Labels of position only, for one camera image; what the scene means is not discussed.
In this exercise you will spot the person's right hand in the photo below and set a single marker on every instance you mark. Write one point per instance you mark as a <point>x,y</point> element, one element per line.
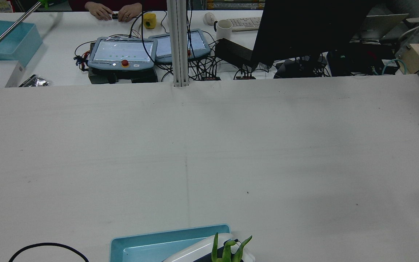
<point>98,10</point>

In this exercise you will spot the person's left hand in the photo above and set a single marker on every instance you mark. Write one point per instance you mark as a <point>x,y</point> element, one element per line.
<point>130,12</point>

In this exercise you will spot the small black device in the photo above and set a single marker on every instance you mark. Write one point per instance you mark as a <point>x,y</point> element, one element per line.
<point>115,16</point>

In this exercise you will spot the dark red clothed torso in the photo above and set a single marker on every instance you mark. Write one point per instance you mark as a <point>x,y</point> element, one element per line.
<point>115,1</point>

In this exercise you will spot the yellow emergency stop box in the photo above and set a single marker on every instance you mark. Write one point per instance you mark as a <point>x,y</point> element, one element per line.
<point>150,21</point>

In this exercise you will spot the blue grey teach pendant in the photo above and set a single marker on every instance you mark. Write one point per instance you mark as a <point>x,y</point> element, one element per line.
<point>198,42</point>
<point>122,51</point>

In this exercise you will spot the green clamp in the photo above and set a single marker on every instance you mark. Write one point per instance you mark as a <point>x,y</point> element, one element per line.
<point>44,3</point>

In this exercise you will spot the dark grey equipment box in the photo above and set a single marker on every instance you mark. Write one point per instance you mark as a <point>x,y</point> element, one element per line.
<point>140,76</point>

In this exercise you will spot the white computer mouse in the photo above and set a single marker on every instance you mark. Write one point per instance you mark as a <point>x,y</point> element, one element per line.
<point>210,18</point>

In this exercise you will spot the large light blue bin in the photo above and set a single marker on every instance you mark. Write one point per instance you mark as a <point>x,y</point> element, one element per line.
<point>16,40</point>

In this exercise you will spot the shiny metal stand rod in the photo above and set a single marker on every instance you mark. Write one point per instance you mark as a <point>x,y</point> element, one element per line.
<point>9,31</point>

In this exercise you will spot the silver foil packet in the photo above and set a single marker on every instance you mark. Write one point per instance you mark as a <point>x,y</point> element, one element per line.
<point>36,81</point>

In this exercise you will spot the white mug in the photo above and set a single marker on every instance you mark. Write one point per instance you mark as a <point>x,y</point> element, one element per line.
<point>224,31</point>

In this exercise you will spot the black red power strip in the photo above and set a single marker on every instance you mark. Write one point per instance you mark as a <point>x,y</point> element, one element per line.
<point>210,78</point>
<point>245,77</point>

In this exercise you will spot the yellow printed boxes stack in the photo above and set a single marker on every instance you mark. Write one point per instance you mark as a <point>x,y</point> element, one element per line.
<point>235,4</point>

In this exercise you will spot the small white box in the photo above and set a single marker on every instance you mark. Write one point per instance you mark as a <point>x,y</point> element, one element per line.
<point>11,72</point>

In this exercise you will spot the black power adapter box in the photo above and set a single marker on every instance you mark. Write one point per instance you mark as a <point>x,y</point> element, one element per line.
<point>231,51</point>

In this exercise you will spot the white computer keyboard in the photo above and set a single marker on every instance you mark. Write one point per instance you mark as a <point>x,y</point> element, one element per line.
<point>246,23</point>

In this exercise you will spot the black computer monitor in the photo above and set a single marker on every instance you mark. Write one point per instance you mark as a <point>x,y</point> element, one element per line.
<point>304,29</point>

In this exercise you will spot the light blue plastic bin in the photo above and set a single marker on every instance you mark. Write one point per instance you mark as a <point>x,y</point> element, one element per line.
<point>140,243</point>

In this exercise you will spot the black electronics box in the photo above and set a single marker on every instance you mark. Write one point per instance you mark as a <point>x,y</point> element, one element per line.
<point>358,60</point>

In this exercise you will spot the grey laptop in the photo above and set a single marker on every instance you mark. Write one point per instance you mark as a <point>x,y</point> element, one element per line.
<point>380,25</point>

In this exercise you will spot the light wooden block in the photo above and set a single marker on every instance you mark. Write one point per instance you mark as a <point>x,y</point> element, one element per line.
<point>413,54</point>

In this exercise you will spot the aluminium profile post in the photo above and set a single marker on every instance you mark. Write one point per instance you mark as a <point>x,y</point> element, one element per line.
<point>178,43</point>

